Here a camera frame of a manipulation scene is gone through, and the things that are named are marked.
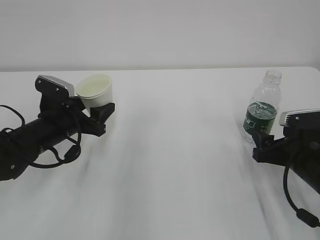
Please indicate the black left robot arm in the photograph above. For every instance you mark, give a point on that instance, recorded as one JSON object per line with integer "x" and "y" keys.
{"x": 51, "y": 140}

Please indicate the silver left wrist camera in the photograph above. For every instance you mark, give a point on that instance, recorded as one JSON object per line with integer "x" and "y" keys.
{"x": 54, "y": 92}

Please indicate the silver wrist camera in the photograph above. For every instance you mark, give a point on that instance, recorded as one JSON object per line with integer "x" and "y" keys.
{"x": 305, "y": 119}
{"x": 54, "y": 92}

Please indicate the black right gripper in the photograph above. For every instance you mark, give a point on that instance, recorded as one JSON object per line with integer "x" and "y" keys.
{"x": 298, "y": 147}

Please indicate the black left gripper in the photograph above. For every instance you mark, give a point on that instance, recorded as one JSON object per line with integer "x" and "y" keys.
{"x": 71, "y": 116}

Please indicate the clear water bottle green label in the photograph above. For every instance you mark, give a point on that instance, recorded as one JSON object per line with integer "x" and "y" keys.
{"x": 263, "y": 106}

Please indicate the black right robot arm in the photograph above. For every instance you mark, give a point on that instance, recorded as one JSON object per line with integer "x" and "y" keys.
{"x": 311, "y": 177}

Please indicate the white paper cup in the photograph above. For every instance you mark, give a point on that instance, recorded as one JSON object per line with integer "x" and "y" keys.
{"x": 95, "y": 91}

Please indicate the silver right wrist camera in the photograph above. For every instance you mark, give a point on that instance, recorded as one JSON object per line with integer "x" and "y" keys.
{"x": 305, "y": 119}

